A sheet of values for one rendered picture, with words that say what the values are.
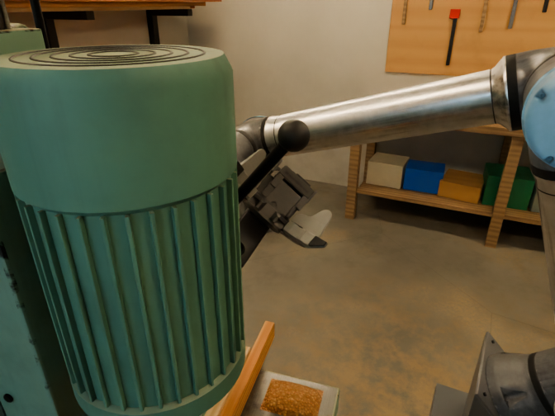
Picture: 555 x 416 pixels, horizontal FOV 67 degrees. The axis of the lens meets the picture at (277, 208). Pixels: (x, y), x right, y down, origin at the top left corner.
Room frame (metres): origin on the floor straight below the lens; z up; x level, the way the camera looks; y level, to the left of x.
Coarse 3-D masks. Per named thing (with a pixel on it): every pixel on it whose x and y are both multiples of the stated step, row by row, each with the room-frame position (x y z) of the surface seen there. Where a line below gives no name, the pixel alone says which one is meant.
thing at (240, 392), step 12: (264, 324) 0.67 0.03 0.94; (264, 336) 0.64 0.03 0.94; (252, 348) 0.60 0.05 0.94; (264, 348) 0.61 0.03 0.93; (252, 360) 0.57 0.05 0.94; (252, 372) 0.55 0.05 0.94; (240, 384) 0.52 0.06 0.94; (252, 384) 0.54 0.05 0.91; (240, 396) 0.49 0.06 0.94; (228, 408) 0.47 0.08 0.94; (240, 408) 0.49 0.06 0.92
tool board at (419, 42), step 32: (416, 0) 3.40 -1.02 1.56; (448, 0) 3.30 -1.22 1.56; (480, 0) 3.22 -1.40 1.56; (512, 0) 3.13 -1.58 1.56; (544, 0) 3.05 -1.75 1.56; (416, 32) 3.39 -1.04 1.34; (448, 32) 3.29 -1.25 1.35; (480, 32) 3.20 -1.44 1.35; (512, 32) 3.11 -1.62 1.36; (544, 32) 3.03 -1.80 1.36; (416, 64) 3.37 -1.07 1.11; (448, 64) 3.25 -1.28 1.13; (480, 64) 3.18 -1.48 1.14
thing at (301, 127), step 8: (288, 120) 0.44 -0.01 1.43; (296, 120) 0.43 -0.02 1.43; (280, 128) 0.43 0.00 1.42; (288, 128) 0.42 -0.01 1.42; (296, 128) 0.42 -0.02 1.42; (304, 128) 0.42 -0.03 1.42; (280, 136) 0.42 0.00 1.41; (288, 136) 0.42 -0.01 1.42; (296, 136) 0.42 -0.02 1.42; (304, 136) 0.42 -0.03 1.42; (280, 144) 0.43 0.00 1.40; (288, 144) 0.42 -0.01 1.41; (296, 144) 0.42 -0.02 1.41; (304, 144) 0.42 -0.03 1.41; (272, 152) 0.44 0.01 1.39; (280, 152) 0.43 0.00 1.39; (264, 160) 0.44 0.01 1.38; (272, 160) 0.43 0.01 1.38; (256, 168) 0.44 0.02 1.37; (264, 168) 0.44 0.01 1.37; (272, 168) 0.44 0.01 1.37; (256, 176) 0.44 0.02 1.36; (264, 176) 0.44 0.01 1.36; (248, 184) 0.44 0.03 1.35; (256, 184) 0.44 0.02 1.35; (240, 192) 0.44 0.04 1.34; (248, 192) 0.44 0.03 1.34; (240, 200) 0.45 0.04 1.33
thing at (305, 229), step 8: (296, 216) 0.53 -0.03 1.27; (304, 216) 0.52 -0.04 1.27; (312, 216) 0.51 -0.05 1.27; (320, 216) 0.50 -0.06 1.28; (328, 216) 0.50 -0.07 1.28; (288, 224) 0.50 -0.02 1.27; (296, 224) 0.51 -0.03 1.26; (304, 224) 0.51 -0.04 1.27; (312, 224) 0.50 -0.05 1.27; (320, 224) 0.49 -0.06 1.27; (288, 232) 0.49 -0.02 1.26; (296, 232) 0.49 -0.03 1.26; (304, 232) 0.48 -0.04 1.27; (312, 232) 0.48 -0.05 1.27; (320, 232) 0.48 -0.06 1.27; (296, 240) 0.49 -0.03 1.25; (304, 240) 0.47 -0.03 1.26; (312, 240) 0.46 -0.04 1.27; (320, 240) 0.45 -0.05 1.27
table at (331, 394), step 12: (264, 372) 0.58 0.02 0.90; (264, 384) 0.55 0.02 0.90; (300, 384) 0.55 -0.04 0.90; (312, 384) 0.55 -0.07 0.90; (252, 396) 0.53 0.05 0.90; (324, 396) 0.53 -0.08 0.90; (336, 396) 0.53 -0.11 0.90; (252, 408) 0.50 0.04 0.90; (324, 408) 0.50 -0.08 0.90; (336, 408) 0.51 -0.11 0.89
